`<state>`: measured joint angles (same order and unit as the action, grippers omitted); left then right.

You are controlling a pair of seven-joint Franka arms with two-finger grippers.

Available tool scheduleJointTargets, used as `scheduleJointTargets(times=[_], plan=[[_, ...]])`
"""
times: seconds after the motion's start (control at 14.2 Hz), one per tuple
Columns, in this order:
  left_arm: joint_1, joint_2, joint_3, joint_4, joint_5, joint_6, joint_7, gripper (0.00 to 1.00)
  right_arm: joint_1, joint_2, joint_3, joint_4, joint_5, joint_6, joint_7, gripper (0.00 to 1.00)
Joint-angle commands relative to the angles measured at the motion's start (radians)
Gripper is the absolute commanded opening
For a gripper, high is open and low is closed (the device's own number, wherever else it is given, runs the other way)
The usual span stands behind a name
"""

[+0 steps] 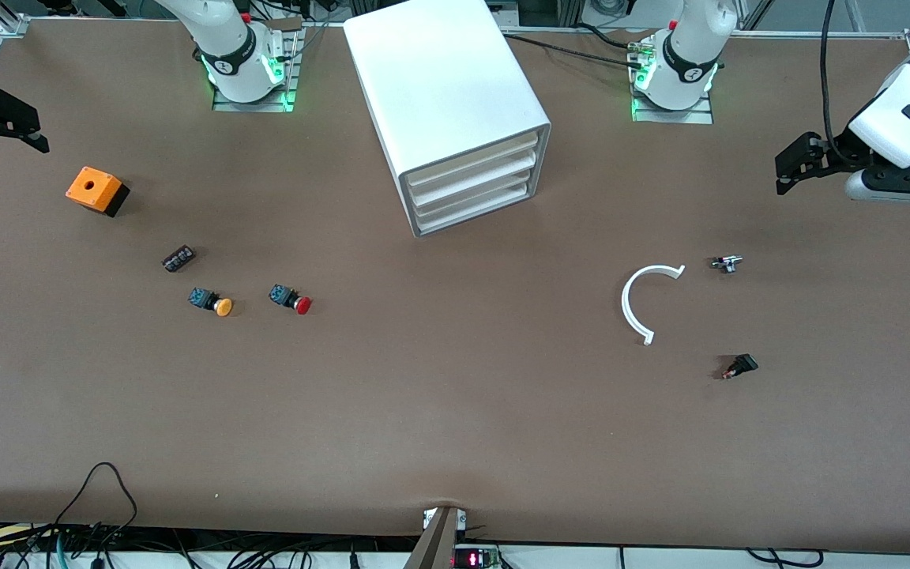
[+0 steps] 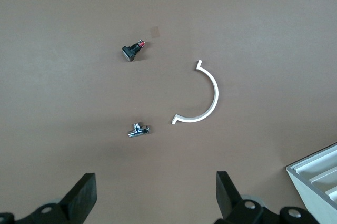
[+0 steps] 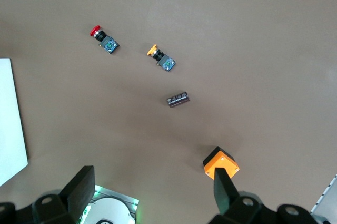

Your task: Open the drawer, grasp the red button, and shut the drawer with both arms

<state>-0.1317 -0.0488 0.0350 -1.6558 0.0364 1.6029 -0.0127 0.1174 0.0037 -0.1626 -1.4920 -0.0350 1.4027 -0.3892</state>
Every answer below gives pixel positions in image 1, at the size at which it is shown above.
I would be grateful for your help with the device with red display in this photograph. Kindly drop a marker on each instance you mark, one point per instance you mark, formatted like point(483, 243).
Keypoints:
point(475, 559)

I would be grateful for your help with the white drawer cabinet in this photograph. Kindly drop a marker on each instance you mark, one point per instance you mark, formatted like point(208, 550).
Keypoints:
point(439, 79)

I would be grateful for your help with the red mushroom push button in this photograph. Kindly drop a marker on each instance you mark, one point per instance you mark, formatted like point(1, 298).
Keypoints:
point(301, 305)

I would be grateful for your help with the white curved plastic arc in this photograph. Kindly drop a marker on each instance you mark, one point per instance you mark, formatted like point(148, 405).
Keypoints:
point(627, 304)

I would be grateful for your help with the small black terminal block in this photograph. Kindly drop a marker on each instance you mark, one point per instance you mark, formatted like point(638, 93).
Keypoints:
point(178, 258)

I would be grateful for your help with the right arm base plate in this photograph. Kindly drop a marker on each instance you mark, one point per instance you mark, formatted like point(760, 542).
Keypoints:
point(250, 106)

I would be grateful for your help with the brown camera stand post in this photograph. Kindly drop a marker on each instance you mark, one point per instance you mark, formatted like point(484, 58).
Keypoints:
point(435, 545)

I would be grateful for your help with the yellow mushroom push button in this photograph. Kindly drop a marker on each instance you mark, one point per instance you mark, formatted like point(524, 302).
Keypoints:
point(222, 307)

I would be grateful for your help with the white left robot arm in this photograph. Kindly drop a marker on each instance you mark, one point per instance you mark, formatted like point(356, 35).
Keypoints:
point(692, 47)

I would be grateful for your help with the small silver toggle switch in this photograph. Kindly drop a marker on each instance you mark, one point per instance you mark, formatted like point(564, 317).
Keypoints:
point(727, 263)

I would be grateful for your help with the small black rocker switch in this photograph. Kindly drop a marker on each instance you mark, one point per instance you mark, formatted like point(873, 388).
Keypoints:
point(742, 365)

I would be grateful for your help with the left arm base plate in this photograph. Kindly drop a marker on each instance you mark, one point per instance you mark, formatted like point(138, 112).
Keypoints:
point(676, 117)

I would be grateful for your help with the orange button enclosure box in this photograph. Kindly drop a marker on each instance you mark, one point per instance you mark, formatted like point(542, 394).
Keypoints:
point(92, 188)

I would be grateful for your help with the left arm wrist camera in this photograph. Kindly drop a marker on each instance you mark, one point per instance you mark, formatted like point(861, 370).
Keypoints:
point(897, 186)

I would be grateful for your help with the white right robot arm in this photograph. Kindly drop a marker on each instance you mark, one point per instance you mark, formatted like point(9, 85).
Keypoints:
point(234, 47)

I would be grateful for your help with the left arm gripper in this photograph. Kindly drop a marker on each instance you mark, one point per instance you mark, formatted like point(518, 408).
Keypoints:
point(840, 149)

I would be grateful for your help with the white post bracket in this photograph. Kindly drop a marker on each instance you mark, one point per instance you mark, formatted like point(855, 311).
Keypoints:
point(428, 519)

